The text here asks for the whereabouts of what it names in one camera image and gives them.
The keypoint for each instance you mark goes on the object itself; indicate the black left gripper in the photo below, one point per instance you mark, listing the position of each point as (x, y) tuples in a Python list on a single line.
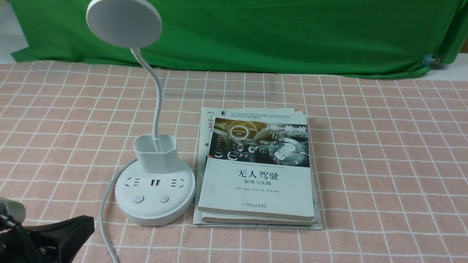
[(53, 243)]

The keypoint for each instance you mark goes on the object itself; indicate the white desk lamp with sockets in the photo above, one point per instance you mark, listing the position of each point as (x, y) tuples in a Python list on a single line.
[(157, 187)]

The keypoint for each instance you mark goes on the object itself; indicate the bottom book in stack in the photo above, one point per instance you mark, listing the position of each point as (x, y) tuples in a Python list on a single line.
[(204, 129)]

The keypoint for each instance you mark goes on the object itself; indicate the top autonomous driving book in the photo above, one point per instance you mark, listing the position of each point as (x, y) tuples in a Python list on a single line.
[(257, 179)]

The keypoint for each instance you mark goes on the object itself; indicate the green backdrop cloth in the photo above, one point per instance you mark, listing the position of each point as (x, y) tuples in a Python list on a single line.
[(372, 39)]

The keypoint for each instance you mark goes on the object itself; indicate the pink checkered tablecloth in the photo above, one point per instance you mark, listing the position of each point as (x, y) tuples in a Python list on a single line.
[(389, 158)]

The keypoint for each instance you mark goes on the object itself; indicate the blue binder clip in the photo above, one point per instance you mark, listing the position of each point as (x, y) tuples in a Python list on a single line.
[(430, 60)]

